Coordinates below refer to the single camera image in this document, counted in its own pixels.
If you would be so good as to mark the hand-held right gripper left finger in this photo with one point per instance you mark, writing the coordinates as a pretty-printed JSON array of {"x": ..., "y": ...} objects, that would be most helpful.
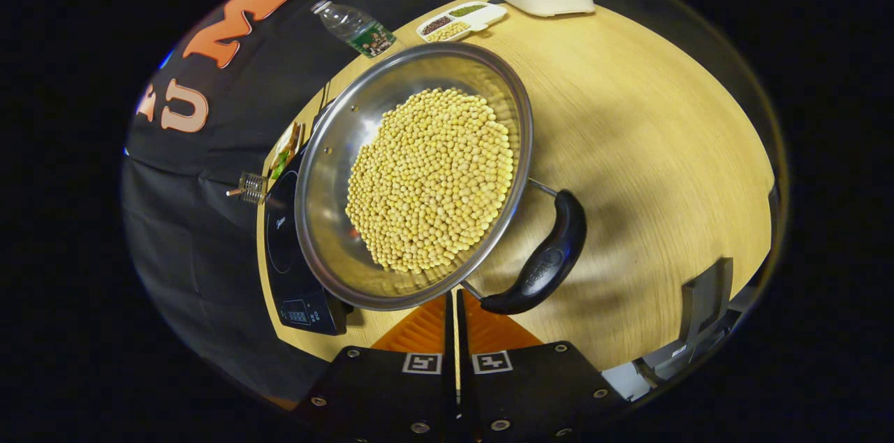
[{"x": 391, "y": 394}]

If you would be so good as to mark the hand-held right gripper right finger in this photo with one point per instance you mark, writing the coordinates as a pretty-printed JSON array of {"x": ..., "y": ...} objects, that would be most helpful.
[{"x": 531, "y": 394}]

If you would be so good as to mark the black induction cooktop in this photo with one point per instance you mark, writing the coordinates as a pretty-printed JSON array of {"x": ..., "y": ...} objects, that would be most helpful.
[{"x": 283, "y": 247}]

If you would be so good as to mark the pile of yellow soybeans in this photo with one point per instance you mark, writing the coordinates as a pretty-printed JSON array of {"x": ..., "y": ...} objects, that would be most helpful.
[{"x": 433, "y": 177}]

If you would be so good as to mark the black backdrop cloth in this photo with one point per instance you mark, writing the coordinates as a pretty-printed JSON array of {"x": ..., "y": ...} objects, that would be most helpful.
[{"x": 209, "y": 254}]

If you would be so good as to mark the sandwich with lettuce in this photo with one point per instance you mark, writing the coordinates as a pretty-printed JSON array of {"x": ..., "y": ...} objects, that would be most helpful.
[{"x": 286, "y": 149}]

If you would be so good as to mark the clear plastic water bottle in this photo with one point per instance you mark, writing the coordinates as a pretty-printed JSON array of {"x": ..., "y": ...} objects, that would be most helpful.
[{"x": 356, "y": 29}]

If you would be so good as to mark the small soybean portion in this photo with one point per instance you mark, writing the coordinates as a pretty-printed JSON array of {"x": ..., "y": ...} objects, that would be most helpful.
[{"x": 448, "y": 31}]

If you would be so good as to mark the pile of dark red beans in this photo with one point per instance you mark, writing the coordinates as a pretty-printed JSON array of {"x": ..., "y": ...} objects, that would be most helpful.
[{"x": 436, "y": 24}]

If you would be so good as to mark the white divided dish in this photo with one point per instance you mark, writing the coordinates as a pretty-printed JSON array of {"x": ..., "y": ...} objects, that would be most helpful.
[{"x": 489, "y": 13}]

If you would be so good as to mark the pile of green mung beans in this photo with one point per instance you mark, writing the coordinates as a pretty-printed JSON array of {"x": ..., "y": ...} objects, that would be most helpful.
[{"x": 466, "y": 10}]

